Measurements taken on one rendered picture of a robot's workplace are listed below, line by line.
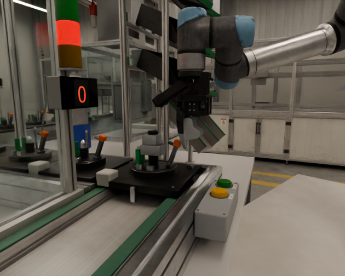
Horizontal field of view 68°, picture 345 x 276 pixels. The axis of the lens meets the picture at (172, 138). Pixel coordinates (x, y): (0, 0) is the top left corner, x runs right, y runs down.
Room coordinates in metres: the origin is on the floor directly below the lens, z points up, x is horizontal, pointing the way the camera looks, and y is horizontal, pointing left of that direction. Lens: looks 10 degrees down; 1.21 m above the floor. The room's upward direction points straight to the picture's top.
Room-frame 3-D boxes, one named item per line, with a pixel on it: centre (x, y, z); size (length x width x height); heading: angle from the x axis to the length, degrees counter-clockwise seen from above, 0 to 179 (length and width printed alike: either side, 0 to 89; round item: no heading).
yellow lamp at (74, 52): (0.61, 0.23, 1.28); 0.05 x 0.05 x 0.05
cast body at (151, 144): (0.75, 0.07, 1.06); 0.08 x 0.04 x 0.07; 69
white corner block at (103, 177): (0.69, 0.18, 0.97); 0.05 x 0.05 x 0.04; 69
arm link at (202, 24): (0.71, -0.05, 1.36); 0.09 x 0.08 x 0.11; 82
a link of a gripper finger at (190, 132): (0.69, -0.05, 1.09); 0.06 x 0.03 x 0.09; 69
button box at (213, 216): (0.59, -0.11, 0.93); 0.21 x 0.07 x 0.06; 159
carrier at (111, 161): (0.84, 0.30, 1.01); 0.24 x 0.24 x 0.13; 69
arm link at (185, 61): (0.71, -0.05, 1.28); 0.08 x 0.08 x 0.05
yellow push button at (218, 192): (0.59, -0.11, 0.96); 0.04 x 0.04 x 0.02
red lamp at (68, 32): (0.61, 0.23, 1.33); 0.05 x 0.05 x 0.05
